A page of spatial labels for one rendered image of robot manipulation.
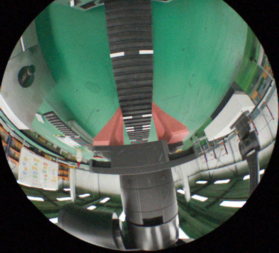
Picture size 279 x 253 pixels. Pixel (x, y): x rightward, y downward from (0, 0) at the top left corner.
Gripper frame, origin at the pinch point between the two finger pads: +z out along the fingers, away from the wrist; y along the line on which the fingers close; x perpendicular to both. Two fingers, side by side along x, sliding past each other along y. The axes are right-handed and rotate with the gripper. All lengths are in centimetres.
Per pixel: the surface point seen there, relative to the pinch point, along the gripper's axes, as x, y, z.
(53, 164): 180, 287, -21
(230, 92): 1.3, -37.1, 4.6
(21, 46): -17.3, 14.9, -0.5
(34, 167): 106, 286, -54
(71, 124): 4.2, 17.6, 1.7
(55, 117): -1.7, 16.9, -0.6
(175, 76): -4.1, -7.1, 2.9
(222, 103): 8.1, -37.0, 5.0
